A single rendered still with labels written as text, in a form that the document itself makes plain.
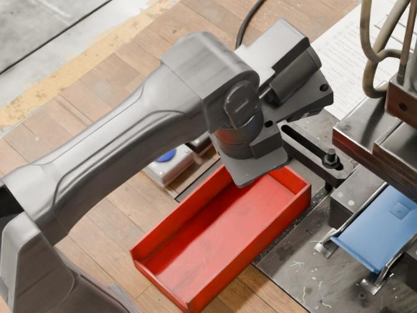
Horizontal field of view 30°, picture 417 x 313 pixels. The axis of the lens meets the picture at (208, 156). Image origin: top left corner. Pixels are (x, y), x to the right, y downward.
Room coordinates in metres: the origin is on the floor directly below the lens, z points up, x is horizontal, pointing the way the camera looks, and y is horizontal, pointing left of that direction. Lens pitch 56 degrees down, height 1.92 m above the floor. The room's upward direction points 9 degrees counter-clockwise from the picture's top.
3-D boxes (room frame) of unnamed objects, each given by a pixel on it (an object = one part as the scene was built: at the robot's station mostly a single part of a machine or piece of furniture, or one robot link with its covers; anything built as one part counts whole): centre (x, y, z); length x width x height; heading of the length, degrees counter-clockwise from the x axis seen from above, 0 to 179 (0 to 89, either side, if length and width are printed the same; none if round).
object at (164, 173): (0.69, 0.07, 0.90); 0.07 x 0.07 x 0.06; 38
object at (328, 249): (0.48, -0.16, 0.98); 0.07 x 0.02 x 0.01; 128
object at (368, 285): (0.42, -0.20, 0.98); 0.07 x 0.02 x 0.01; 128
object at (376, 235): (0.48, -0.22, 1.00); 0.15 x 0.07 x 0.03; 128
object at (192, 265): (0.54, -0.01, 0.93); 0.25 x 0.12 x 0.06; 128
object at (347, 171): (0.63, -0.15, 0.95); 0.15 x 0.03 x 0.10; 38
